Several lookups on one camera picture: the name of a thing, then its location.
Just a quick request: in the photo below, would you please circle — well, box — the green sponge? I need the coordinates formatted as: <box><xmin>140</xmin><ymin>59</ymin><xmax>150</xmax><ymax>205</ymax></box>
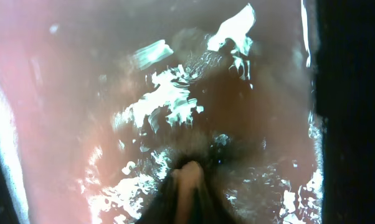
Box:
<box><xmin>171</xmin><ymin>161</ymin><xmax>203</xmax><ymax>224</ymax></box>

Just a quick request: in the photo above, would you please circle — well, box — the black water tray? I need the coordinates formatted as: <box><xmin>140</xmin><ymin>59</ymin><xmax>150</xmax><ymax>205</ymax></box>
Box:
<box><xmin>0</xmin><ymin>0</ymin><xmax>375</xmax><ymax>224</ymax></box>

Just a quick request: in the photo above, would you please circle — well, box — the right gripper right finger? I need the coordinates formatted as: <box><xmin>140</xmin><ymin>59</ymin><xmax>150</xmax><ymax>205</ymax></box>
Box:
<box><xmin>195</xmin><ymin>176</ymin><xmax>236</xmax><ymax>224</ymax></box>

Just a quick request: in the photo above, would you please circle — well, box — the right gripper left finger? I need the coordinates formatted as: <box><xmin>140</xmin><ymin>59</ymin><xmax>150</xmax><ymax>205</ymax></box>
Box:
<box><xmin>136</xmin><ymin>169</ymin><xmax>183</xmax><ymax>224</ymax></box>

